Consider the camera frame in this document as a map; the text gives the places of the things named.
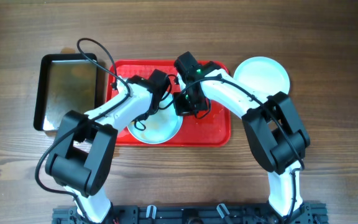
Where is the white plate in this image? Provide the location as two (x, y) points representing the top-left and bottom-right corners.
(234, 57), (290, 95)
(127, 94), (183, 144)

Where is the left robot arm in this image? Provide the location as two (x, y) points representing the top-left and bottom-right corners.
(35, 72), (170, 223)

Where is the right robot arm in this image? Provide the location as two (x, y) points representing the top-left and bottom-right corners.
(175, 68), (310, 223)

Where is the black water tray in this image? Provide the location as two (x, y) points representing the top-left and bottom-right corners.
(33, 54), (98, 131)

